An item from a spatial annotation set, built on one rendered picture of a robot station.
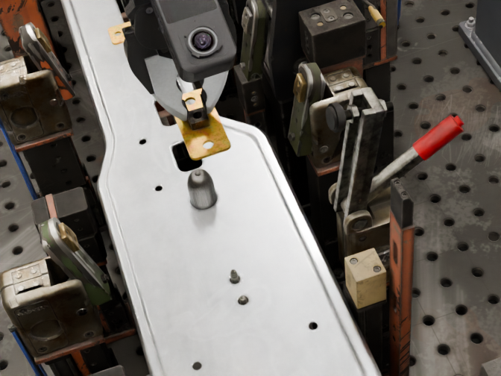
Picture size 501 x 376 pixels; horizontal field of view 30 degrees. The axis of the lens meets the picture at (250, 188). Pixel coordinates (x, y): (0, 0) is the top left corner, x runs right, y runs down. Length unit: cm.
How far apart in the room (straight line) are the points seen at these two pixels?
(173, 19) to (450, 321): 78
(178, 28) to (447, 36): 110
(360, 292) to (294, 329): 9
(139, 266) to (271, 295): 16
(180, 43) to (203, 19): 3
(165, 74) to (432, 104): 89
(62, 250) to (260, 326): 23
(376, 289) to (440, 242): 47
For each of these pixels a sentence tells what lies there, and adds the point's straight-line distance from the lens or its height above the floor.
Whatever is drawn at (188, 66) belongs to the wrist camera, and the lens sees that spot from 70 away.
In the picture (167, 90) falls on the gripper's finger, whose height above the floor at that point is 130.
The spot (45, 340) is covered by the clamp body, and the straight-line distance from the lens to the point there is 111.
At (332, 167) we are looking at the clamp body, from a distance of 120.
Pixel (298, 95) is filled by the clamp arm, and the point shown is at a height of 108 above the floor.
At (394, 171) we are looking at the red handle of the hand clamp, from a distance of 100.
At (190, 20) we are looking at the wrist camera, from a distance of 71.
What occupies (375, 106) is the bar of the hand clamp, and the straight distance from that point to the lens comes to 91.
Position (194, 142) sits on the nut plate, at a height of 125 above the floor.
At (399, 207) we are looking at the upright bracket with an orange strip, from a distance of 87.
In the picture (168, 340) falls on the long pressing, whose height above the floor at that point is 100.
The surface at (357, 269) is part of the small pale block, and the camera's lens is 97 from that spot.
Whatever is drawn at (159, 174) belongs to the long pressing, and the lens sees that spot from 116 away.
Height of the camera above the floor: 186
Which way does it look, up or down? 50 degrees down
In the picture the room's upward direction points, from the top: 10 degrees counter-clockwise
